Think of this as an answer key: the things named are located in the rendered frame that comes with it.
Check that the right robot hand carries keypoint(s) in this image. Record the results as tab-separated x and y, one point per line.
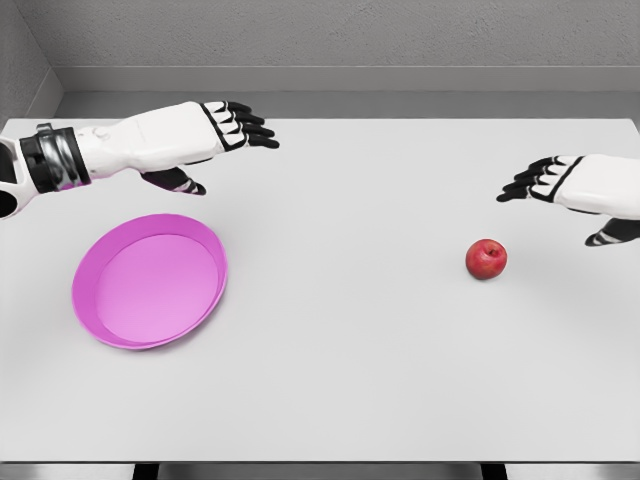
595	185

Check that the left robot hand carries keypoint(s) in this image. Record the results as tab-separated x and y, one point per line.
175	135

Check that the red apple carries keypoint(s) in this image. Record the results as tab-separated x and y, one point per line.
486	259

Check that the pink plate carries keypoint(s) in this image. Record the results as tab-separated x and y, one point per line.
150	281

